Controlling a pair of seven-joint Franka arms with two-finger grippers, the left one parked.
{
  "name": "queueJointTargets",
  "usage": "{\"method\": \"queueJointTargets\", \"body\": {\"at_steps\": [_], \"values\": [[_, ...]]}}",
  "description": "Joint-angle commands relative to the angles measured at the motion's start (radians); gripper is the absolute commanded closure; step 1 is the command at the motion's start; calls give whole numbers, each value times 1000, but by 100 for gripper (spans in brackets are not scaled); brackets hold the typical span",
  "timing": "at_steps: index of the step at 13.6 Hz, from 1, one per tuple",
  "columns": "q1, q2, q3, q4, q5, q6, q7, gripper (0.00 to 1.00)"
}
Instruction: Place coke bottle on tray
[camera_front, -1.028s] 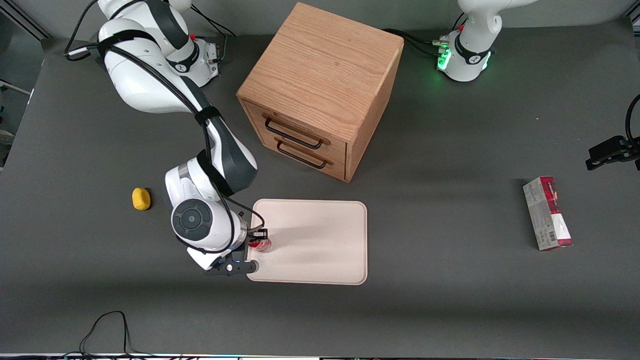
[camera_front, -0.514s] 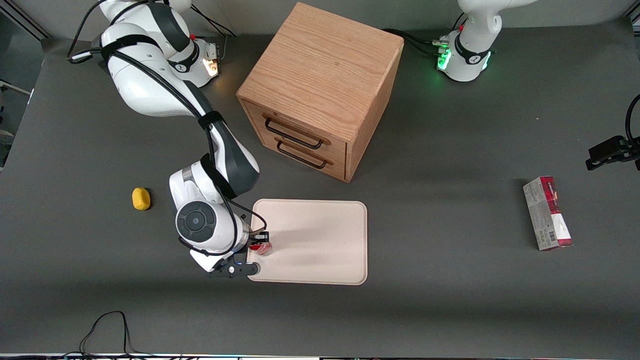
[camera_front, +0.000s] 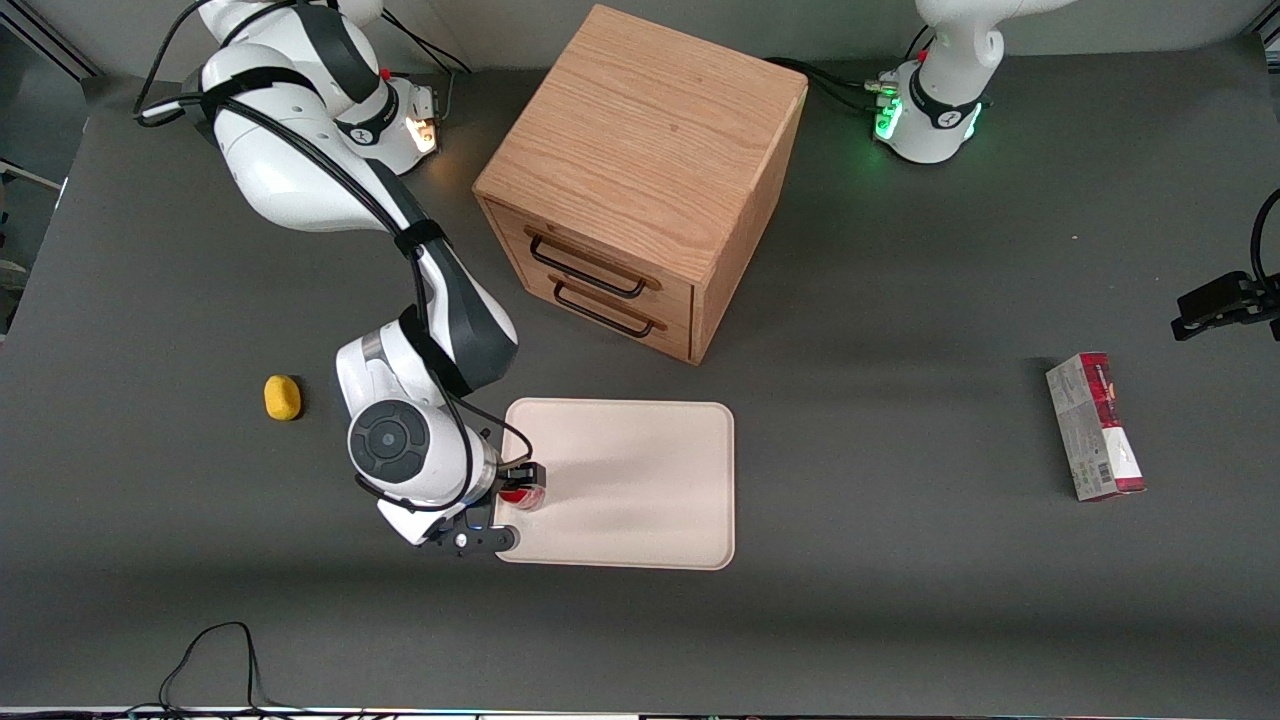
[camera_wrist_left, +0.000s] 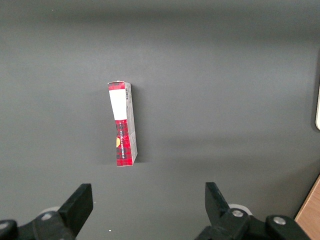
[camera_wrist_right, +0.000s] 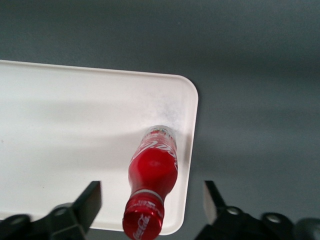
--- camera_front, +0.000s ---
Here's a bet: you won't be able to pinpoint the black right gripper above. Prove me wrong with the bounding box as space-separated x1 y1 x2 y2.
493 455 548 504

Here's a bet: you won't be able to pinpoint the white rectangular tray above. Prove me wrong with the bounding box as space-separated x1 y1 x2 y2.
494 397 737 572

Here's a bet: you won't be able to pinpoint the wooden drawer front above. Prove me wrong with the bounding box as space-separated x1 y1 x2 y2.
488 200 696 313
505 262 694 363

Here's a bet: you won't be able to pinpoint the wooden drawer cabinet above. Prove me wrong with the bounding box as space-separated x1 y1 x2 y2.
472 3 809 367

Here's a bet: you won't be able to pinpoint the red and grey carton box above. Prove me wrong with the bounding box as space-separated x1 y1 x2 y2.
1045 351 1148 502

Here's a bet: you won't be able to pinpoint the black clamp device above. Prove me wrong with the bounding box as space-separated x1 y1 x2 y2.
1171 270 1280 343

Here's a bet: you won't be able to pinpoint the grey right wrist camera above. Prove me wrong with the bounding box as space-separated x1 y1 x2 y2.
418 522 522 559

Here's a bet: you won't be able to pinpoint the black metal drawer handle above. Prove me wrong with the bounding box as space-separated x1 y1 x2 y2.
553 280 658 339
527 232 648 300

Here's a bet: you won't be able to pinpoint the black looped table cable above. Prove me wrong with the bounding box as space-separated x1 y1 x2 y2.
158 621 293 714

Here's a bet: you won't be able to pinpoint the black cable along right arm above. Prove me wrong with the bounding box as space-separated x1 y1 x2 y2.
135 0 536 513

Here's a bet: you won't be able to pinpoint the black right arm base cables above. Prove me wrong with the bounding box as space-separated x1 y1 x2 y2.
380 8 474 77

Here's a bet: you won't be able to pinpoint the black arm base cables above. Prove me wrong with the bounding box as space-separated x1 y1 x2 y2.
765 55 898 113
380 8 474 77

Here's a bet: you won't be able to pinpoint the black left arm base cables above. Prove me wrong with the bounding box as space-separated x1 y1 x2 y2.
765 55 898 113

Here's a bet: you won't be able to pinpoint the black cable on clamp device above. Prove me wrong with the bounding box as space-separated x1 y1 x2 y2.
1249 188 1280 293

